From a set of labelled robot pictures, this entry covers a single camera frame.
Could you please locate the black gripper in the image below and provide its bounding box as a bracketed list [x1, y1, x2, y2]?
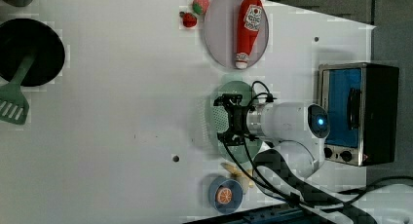
[213, 93, 257, 146]

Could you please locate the mint green plastic strainer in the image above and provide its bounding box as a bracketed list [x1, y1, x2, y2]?
[205, 80, 263, 164]

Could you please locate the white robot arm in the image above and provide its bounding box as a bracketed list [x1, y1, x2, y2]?
[212, 93, 330, 178]

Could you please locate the yellow toy banana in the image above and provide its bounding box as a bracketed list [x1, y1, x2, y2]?
[221, 163, 254, 194]

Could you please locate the blue bowl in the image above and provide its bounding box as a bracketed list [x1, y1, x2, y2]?
[208, 176, 243, 214]

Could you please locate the toy orange slice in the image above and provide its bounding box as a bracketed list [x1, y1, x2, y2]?
[215, 187, 233, 205]

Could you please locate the grey round plate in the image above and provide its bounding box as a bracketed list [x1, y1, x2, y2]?
[204, 0, 269, 69]

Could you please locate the dark red toy strawberry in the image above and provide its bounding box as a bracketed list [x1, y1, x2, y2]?
[179, 12, 198, 28]

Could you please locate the red plush ketchup bottle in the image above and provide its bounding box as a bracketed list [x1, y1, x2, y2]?
[235, 0, 263, 69]

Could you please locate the silver toaster oven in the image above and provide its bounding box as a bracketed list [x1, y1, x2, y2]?
[318, 62, 399, 167]

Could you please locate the light red toy strawberry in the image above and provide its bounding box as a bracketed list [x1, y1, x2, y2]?
[192, 0, 209, 15]

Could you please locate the green slotted spatula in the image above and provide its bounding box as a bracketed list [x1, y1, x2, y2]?
[0, 55, 35, 126]

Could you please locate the black frying pan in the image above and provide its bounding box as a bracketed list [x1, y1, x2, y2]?
[0, 19, 65, 87]

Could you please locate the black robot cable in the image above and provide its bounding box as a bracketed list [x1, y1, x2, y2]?
[247, 80, 277, 108]
[220, 137, 413, 207]

